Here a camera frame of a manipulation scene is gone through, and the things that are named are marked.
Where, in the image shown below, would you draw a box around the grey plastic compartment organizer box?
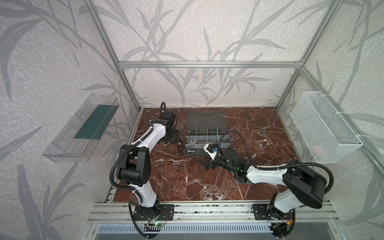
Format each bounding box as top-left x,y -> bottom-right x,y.
185,111 -> 231,157

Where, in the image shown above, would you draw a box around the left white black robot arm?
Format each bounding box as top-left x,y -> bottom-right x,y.
109,110 -> 178,216

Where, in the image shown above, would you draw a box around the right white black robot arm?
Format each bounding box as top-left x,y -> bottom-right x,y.
204,144 -> 334,213

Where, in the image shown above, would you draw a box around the silver screws inside organizer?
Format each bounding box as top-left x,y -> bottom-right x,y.
186,137 -> 204,145

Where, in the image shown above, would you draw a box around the green electronics board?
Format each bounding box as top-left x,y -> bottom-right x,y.
145,222 -> 166,232

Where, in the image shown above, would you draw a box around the red object in basket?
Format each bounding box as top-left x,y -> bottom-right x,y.
314,145 -> 328,158

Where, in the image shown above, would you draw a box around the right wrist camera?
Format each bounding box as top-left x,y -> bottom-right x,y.
204,144 -> 221,162

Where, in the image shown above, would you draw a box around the right black corrugated cable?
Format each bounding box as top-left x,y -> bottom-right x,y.
217,130 -> 334,194

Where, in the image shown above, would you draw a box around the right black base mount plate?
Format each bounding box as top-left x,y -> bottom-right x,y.
251,204 -> 293,221

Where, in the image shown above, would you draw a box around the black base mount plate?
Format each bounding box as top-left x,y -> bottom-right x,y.
134,204 -> 175,221
251,204 -> 293,221

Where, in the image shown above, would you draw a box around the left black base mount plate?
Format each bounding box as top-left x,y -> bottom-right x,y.
134,204 -> 175,221

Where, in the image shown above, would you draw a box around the clear plastic wall bin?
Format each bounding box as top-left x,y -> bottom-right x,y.
42,94 -> 120,163

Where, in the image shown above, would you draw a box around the white wire mesh basket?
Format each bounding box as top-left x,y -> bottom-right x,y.
291,91 -> 364,164

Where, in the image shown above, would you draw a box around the aluminium front rail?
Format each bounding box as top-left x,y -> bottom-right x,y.
87,201 -> 340,224

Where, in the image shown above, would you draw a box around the aluminium cage frame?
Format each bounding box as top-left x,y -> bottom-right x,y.
83,0 -> 384,229

